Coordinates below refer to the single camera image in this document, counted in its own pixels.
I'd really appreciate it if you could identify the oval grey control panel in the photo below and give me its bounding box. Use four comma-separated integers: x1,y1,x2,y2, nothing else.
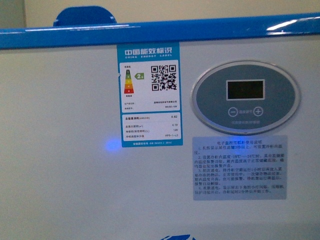
191,60,301,136

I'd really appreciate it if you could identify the grey instruction sticker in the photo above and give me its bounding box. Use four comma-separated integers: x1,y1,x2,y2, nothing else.
192,135,288,201

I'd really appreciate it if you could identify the blue energy label sticker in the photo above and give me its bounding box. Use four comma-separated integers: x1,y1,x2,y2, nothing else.
117,42,183,148

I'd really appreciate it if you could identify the white blue chest freezer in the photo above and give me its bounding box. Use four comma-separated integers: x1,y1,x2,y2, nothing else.
0,13,320,240

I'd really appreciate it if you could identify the blue rear lid handle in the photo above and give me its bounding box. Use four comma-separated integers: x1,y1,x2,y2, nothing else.
53,5,117,27

